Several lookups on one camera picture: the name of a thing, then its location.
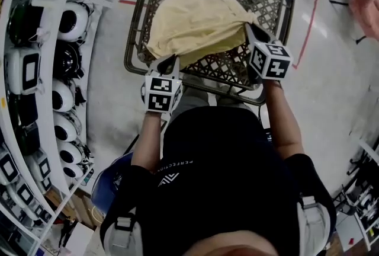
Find short red floor tape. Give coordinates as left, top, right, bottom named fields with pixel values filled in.
left=118, top=0, right=148, bottom=9

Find person's left forearm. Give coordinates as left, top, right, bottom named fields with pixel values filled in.
left=131, top=111, right=167, bottom=175

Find grey right shoulder strap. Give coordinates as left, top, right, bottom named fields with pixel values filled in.
left=297, top=194, right=330, bottom=256

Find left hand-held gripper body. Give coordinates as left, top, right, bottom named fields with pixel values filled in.
left=140, top=66, right=184, bottom=116

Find person's grey trousers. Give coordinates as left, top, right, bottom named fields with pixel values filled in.
left=171, top=74, right=251, bottom=115

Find beige pants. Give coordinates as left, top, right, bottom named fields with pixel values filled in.
left=146, top=0, right=258, bottom=68

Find white equipment rack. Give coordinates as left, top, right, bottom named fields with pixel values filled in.
left=330, top=137, right=379, bottom=253

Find white box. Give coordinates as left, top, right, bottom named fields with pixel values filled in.
left=58, top=220, right=97, bottom=256

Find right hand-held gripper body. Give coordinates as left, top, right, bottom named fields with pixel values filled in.
left=247, top=36, right=294, bottom=84

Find row of white screen devices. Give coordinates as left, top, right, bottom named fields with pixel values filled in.
left=0, top=47, right=56, bottom=226

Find grey left shoulder strap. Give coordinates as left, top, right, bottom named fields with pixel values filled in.
left=108, top=209, right=143, bottom=256

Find person's right forearm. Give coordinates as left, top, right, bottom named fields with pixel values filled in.
left=262, top=79, right=306, bottom=162

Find wooden board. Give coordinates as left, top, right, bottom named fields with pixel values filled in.
left=44, top=186, right=105, bottom=232

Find white round device black opening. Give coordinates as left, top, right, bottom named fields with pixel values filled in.
left=58, top=140, right=84, bottom=165
left=62, top=162, right=85, bottom=181
left=56, top=1, right=90, bottom=42
left=53, top=112, right=79, bottom=143
left=52, top=79, right=76, bottom=113

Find long red floor tape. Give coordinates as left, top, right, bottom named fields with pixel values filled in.
left=291, top=0, right=323, bottom=71

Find pink cloth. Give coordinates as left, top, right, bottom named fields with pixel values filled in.
left=348, top=0, right=379, bottom=41

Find person's black t-shirt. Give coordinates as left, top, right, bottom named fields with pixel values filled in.
left=99, top=105, right=338, bottom=256

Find grey shoulder strap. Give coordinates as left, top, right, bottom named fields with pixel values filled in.
left=297, top=194, right=330, bottom=256
left=108, top=209, right=143, bottom=256

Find blue chair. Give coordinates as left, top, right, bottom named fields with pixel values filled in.
left=90, top=152, right=134, bottom=220

